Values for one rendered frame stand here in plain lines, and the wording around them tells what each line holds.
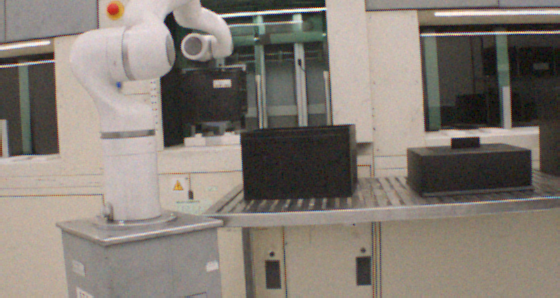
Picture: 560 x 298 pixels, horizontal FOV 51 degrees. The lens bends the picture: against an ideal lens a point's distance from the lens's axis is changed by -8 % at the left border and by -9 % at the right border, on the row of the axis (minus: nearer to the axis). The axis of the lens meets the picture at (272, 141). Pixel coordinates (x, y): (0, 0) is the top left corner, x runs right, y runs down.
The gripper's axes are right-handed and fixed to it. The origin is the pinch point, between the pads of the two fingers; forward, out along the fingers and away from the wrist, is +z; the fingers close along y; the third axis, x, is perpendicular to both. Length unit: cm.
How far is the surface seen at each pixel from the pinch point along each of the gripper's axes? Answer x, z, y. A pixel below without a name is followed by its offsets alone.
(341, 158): -34, -74, 45
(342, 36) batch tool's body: 0, -35, 47
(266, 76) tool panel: -8, 60, 13
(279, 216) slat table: -44, -93, 31
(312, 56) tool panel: 0, 60, 34
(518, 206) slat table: -45, -93, 85
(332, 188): -41, -74, 42
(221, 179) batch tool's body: -43, -31, 7
